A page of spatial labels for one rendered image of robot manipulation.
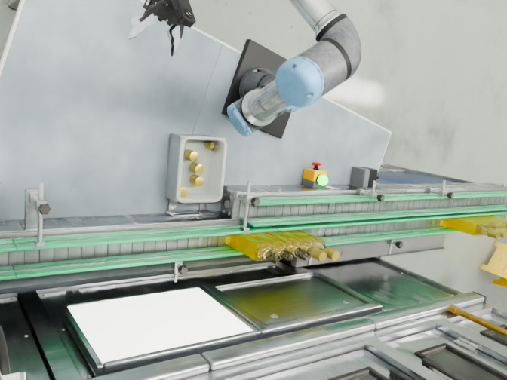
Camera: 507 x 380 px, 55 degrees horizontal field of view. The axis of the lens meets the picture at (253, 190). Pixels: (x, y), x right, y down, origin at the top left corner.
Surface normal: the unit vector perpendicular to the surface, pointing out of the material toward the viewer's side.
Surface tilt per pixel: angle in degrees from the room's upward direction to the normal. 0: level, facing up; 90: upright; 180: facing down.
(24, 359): 90
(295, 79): 86
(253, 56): 3
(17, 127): 0
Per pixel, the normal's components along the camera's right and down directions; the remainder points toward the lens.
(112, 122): 0.55, 0.21
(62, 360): 0.11, -0.98
